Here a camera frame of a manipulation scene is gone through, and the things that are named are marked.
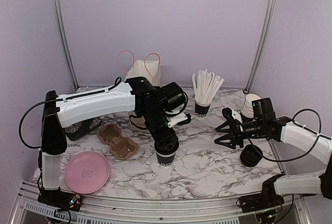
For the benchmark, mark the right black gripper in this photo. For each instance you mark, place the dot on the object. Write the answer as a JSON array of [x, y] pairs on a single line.
[[235, 136]]

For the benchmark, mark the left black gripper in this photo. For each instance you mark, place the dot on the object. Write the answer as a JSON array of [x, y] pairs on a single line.
[[164, 140]]

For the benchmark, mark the single black paper coffee cup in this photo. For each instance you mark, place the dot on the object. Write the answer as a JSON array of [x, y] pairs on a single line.
[[165, 157]]

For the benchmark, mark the stack of paper coffee cups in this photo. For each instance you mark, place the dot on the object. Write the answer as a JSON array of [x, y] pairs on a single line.
[[246, 110]]

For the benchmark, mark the stack of black cup lids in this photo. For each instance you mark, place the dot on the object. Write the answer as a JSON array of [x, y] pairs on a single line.
[[251, 155]]

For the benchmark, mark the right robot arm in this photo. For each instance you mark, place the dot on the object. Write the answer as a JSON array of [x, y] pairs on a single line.
[[286, 130]]

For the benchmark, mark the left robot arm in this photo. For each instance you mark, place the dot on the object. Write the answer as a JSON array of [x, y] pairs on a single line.
[[161, 107]]

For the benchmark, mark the white paper takeout bag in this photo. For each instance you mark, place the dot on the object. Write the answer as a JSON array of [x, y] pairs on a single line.
[[150, 68]]

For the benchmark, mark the brown cardboard cup carrier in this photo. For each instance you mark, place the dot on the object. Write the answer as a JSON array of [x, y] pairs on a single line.
[[121, 147]]

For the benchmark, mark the bundle of white paper straws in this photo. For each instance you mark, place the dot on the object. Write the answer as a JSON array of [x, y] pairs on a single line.
[[205, 85]]

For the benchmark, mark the pink round plate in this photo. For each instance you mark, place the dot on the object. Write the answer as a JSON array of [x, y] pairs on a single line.
[[87, 172]]

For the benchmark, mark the black floral patterned tray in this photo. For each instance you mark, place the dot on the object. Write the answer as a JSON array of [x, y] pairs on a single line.
[[80, 129]]

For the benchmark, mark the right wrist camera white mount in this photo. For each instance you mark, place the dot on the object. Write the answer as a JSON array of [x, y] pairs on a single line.
[[231, 115]]

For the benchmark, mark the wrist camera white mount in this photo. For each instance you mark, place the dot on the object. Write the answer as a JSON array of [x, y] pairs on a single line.
[[180, 119], [231, 115]]

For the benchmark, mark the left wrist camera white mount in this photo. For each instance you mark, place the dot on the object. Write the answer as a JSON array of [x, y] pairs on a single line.
[[180, 119]]

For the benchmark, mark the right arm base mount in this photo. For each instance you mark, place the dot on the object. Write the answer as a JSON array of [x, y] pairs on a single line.
[[259, 203]]

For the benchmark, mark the front aluminium frame rail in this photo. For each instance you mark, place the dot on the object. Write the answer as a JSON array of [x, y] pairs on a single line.
[[99, 209]]

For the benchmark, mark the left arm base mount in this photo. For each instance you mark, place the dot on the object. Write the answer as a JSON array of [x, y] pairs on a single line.
[[58, 198]]

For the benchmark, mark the right aluminium frame post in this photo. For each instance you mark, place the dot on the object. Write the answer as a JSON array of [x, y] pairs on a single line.
[[261, 44]]

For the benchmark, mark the aluminium frame post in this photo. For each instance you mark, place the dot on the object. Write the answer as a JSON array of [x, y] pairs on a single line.
[[64, 43], [261, 44]]

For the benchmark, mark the left aluminium frame post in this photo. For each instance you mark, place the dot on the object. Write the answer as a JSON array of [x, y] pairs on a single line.
[[64, 43]]

